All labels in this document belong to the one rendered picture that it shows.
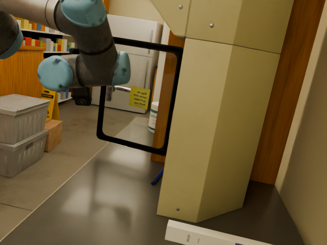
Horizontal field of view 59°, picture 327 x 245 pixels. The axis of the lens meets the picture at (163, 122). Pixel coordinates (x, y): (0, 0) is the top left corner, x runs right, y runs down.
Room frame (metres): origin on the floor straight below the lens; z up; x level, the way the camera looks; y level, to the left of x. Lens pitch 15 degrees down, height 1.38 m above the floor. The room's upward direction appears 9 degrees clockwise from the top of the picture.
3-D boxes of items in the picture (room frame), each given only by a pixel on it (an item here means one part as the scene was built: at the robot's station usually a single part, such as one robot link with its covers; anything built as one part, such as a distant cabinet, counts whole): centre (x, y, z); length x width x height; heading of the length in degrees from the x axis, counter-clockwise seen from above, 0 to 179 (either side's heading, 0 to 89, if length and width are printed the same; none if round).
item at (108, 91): (1.07, 0.22, 1.18); 0.02 x 0.02 x 0.06; 74
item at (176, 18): (0.87, 0.02, 1.46); 0.32 x 0.12 x 0.10; 174
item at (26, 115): (2.69, 1.44, 0.49); 0.60 x 0.42 x 0.33; 174
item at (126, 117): (1.05, 0.11, 1.19); 0.30 x 0.01 x 0.40; 74
